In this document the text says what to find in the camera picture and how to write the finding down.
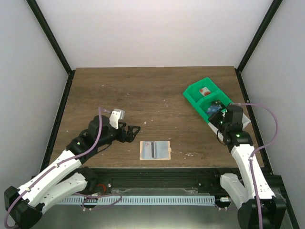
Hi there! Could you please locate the beige leather card holder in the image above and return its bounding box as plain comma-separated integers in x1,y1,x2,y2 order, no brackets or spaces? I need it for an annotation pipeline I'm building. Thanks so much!
139,141,172,161

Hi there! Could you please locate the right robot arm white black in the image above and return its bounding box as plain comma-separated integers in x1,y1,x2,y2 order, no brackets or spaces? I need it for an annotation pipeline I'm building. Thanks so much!
209,103,286,229

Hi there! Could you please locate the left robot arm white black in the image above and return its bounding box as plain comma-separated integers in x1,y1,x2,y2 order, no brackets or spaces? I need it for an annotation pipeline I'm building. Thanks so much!
4,114,141,229

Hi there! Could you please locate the white plastic bin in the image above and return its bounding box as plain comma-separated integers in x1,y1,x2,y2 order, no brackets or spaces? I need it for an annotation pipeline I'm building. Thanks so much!
208,112,251,134

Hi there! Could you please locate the green plastic bin middle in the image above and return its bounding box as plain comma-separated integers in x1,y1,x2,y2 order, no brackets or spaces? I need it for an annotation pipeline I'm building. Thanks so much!
195,91,232,123

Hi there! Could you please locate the green plastic bin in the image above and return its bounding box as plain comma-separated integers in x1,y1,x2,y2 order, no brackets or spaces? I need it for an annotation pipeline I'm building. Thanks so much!
195,91,232,123
183,77,220,105

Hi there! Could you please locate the green plastic bin far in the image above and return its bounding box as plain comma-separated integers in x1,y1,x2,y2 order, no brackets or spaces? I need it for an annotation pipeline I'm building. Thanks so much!
183,77,220,105

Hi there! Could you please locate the metal sheet front panel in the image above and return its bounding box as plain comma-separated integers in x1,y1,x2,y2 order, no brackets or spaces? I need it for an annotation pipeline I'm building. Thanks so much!
34,190,240,229

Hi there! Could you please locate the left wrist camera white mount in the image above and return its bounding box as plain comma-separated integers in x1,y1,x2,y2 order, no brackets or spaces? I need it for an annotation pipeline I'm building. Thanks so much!
109,109,125,129

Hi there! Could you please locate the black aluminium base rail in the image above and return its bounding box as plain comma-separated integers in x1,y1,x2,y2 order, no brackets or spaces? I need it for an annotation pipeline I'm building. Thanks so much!
92,168,245,195

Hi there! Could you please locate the black frame side rail right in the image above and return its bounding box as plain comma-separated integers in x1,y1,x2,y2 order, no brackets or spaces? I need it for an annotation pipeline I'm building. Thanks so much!
234,68,273,175

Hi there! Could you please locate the black frame side rail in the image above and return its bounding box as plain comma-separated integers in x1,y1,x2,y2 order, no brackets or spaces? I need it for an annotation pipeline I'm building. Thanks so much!
40,70,76,172
234,68,273,175

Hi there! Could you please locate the black frame side rail left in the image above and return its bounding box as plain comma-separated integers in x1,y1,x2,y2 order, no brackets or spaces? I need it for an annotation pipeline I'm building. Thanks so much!
40,70,76,172

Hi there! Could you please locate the light blue slotted cable duct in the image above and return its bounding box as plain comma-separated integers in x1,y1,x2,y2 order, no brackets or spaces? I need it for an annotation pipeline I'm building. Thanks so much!
59,196,215,206

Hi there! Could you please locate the black frame post right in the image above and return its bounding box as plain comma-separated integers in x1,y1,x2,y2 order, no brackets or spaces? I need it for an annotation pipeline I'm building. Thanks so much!
237,0,283,72

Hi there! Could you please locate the black frame post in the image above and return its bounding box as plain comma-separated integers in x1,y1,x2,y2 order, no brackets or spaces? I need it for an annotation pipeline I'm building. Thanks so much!
237,0,283,72
26,0,72,75

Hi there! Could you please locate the black frame post left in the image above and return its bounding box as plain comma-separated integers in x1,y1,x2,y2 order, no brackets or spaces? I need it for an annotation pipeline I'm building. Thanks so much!
26,0,72,75

